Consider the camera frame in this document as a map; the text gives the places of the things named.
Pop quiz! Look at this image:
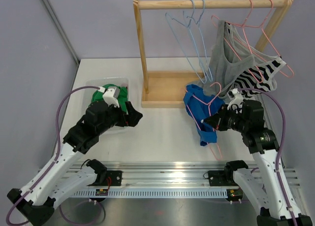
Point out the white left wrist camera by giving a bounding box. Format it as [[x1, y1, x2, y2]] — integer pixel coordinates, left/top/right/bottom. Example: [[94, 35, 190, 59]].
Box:
[[98, 86, 120, 108]]

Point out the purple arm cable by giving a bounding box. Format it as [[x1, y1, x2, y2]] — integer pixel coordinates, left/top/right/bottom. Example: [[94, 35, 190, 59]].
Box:
[[5, 86, 105, 226], [237, 88, 300, 226]]

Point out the wooden clothes rack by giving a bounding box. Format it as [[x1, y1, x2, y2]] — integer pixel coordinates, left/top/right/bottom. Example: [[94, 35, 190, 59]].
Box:
[[133, 0, 283, 108]]

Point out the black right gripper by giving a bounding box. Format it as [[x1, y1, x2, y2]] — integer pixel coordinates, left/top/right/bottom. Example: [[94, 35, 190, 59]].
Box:
[[204, 103, 249, 132]]

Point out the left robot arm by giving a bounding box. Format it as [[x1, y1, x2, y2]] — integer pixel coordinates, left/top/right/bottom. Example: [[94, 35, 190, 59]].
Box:
[[7, 101, 143, 226]]

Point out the grey tank top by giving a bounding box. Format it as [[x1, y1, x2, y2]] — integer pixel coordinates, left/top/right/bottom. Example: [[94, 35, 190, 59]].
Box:
[[202, 20, 256, 98]]

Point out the green tank top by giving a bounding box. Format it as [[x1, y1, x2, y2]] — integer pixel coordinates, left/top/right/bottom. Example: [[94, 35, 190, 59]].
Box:
[[91, 84, 128, 113]]

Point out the blue tank top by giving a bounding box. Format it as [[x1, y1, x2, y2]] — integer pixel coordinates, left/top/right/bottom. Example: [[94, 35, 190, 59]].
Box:
[[183, 84, 225, 147]]

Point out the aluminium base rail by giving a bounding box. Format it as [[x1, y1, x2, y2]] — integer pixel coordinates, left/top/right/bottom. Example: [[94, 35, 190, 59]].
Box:
[[101, 161, 226, 189]]

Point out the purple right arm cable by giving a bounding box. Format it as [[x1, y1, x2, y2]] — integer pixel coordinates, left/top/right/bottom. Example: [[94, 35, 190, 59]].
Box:
[[237, 88, 300, 226]]

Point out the black white striped top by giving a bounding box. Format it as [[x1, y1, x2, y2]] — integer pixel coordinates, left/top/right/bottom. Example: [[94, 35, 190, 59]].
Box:
[[223, 22, 287, 100]]

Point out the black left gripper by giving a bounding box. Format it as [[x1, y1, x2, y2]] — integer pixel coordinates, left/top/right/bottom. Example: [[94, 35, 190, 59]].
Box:
[[96, 100, 142, 135]]

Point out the white slotted cable duct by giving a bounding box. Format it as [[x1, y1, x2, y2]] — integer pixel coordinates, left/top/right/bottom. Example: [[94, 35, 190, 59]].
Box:
[[72, 188, 227, 198]]

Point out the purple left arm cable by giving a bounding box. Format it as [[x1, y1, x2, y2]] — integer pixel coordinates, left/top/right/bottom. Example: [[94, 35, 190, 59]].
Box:
[[5, 86, 105, 226]]

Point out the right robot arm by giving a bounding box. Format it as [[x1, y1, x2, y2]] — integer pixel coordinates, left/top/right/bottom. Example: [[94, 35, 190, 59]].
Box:
[[202, 100, 313, 226]]

